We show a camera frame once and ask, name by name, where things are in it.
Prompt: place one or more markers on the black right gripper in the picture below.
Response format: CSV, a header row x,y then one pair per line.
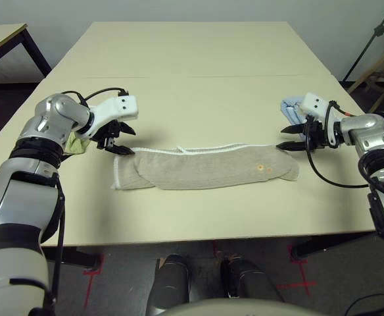
x,y
317,135

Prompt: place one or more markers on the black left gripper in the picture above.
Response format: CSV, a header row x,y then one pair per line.
x,y
108,135

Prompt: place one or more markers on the beige towel with white trim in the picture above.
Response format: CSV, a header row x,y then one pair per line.
x,y
211,171

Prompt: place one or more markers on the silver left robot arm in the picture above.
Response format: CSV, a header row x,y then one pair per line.
x,y
14,197

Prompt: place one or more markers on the light blue folded towel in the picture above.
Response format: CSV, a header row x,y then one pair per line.
x,y
290,110

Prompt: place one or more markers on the green folded towel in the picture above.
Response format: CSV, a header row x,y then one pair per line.
x,y
75,146

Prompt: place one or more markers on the black table foot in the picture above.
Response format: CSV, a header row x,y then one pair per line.
x,y
326,245
77,256

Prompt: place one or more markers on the green stool with wooden legs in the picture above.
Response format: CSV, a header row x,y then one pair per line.
x,y
382,61

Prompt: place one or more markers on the black stand pole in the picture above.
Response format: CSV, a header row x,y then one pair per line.
x,y
379,31

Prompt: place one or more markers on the black robot right leg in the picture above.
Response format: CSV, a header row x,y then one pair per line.
x,y
248,279

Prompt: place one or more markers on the grey robot left leg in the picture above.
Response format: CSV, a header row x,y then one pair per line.
x,y
169,283

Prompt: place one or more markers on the beige robot torso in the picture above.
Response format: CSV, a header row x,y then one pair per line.
x,y
231,309

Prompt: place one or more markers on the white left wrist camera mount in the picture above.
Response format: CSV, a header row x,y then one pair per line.
x,y
123,107

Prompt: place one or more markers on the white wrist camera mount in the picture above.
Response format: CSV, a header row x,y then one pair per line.
x,y
123,107
313,102

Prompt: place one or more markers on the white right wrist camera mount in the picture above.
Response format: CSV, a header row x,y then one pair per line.
x,y
313,102

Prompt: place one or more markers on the side table with black frame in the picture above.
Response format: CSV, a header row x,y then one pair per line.
x,y
1,36

